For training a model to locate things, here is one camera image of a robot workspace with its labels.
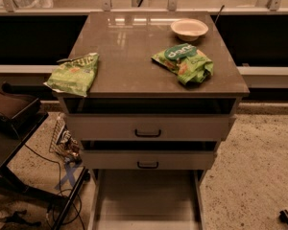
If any black side table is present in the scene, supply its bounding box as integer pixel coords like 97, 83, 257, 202
0, 112, 88, 230

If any white paper bowl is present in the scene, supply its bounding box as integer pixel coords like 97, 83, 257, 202
171, 19, 208, 42

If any top drawer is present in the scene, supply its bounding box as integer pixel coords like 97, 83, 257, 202
63, 114, 235, 141

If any grey drawer cabinet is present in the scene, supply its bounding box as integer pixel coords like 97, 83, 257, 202
55, 11, 251, 230

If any green chip bag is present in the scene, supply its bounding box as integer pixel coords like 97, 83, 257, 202
45, 53, 99, 97
152, 43, 214, 85

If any black bag on side table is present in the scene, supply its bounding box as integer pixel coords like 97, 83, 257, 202
0, 82, 41, 129

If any open bottom drawer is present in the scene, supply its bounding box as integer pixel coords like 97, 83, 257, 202
88, 170, 206, 230

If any wire basket with snacks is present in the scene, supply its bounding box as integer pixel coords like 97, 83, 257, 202
49, 113, 82, 164

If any black cable on floor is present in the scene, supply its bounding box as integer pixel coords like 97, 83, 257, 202
12, 125, 86, 230

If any middle drawer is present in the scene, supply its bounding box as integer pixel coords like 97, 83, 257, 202
80, 150, 215, 170

